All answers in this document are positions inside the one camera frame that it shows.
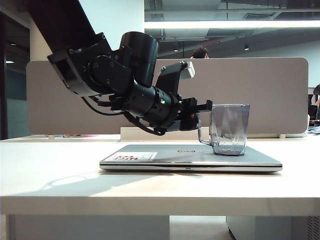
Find person in dark clothes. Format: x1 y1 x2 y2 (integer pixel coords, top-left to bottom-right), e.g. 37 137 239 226
312 83 320 121

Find transparent grey plastic cup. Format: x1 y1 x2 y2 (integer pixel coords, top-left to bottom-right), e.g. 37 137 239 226
197 103 252 157

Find person behind divider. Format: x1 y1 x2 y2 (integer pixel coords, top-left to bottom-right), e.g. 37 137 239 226
191 46 210 59

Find grey-brown fabric desk divider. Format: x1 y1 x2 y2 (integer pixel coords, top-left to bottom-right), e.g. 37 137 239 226
25 57 310 139

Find long ceiling light strip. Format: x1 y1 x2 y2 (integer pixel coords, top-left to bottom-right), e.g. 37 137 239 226
144 20 320 29

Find white red laptop sticker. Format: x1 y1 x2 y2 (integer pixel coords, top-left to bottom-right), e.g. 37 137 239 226
111 151 159 162

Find silver closed laptop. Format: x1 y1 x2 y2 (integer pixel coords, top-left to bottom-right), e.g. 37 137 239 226
99 143 284 174

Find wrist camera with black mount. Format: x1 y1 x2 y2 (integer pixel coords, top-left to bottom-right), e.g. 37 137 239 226
156 59 197 97

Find white desk leg panel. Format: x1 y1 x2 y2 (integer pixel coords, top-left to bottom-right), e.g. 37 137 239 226
8 215 171 240

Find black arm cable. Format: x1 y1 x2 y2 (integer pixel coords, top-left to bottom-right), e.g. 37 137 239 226
81 95 166 137

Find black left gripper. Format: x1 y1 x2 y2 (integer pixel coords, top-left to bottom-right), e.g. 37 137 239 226
167 93 214 132

